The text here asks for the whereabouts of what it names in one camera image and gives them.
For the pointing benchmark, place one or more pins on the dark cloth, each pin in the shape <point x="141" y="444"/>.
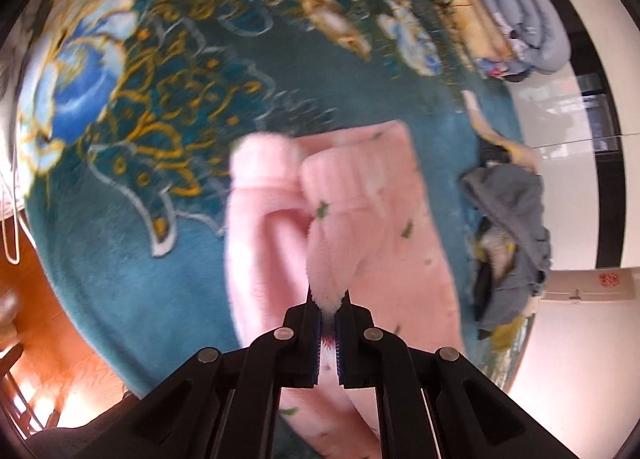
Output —
<point x="75" y="434"/>

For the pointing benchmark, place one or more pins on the beige knit garment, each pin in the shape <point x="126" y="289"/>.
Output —
<point x="500" y="139"/>

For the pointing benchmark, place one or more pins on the red door decoration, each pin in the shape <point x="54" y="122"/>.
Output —
<point x="608" y="280"/>

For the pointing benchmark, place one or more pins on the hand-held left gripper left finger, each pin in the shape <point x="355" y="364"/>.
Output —
<point x="315" y="349"/>

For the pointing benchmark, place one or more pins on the grey garment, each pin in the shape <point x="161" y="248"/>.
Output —
<point x="520" y="209"/>

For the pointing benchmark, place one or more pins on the white and black wardrobe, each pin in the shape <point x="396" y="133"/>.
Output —
<point x="565" y="189"/>

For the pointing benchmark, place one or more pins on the folded floral quilt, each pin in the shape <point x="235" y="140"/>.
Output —
<point x="470" y="19"/>

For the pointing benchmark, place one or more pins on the wooden chair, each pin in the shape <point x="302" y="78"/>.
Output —
<point x="12" y="364"/>

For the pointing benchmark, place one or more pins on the folded grey-blue quilt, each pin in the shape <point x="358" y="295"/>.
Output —
<point x="525" y="4"/>

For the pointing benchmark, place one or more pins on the teal floral blanket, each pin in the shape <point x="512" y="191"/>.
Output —
<point x="150" y="264"/>

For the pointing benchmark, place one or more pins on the yellow garment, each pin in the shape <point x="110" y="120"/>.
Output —
<point x="500" y="249"/>

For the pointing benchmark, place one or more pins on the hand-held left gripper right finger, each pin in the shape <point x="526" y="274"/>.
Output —
<point x="341" y="349"/>

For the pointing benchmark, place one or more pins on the pink fleece garment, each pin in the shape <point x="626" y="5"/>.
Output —
<point x="390" y="249"/>

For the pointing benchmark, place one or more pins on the beige door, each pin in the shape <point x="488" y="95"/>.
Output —
<point x="565" y="284"/>

